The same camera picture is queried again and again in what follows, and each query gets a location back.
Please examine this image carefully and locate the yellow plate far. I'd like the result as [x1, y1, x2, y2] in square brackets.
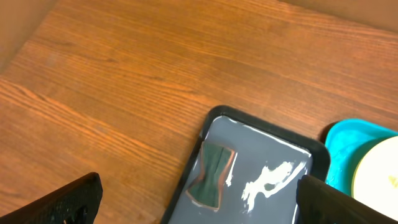
[351, 136, 397, 220]

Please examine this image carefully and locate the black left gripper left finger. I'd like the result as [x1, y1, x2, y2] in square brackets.
[1, 172, 103, 224]

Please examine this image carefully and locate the green orange sponge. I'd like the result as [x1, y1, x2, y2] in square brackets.
[186, 142, 236, 211]

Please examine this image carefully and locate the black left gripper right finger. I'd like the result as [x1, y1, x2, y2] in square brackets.
[296, 175, 397, 224]

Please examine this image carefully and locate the black water tray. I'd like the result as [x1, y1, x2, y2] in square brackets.
[161, 106, 330, 224]

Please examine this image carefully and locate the teal plastic tray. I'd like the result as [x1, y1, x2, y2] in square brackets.
[325, 119, 397, 196]

